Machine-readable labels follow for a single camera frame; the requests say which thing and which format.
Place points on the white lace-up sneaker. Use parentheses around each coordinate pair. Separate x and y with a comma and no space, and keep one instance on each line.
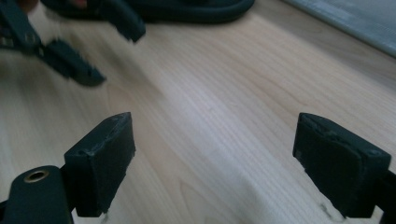
(46,26)

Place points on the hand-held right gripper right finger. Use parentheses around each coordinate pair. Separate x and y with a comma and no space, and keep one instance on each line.
(339,165)

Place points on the metal shoe rack grey shelves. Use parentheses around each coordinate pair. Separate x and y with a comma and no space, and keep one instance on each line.
(358,18)

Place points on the black slipper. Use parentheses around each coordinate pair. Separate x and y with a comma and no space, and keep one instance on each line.
(193,11)

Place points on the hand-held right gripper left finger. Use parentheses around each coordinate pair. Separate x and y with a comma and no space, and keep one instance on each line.
(99,165)

